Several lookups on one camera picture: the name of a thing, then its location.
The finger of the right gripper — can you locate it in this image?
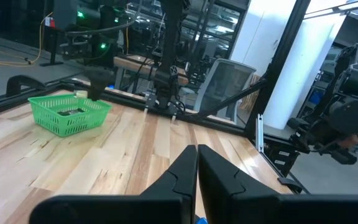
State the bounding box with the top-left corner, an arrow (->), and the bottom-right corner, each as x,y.
85,67 -> 101,101
99,67 -> 116,101

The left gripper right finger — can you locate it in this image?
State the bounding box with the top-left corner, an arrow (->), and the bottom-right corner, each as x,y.
198,144 -> 358,224

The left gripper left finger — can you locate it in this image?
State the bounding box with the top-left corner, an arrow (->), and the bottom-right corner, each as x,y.
29,144 -> 198,224

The gold nail polish bottle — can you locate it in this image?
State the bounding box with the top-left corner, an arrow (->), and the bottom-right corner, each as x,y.
73,89 -> 89,100

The clear nail polish bottle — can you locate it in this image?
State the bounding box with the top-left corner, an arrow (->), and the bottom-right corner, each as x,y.
57,107 -> 86,117

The wooden background table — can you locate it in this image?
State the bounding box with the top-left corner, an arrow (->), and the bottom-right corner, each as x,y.
113,54 -> 190,86

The green plastic basket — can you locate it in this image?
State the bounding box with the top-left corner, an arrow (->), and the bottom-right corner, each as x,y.
27,94 -> 113,138

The grey mesh office chair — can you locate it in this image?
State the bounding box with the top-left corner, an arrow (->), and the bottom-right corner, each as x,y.
193,58 -> 257,124

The white square pillar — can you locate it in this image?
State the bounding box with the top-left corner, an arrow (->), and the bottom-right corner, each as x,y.
228,0 -> 351,131

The black aluminium table frame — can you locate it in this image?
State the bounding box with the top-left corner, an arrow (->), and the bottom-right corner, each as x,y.
0,0 -> 312,195

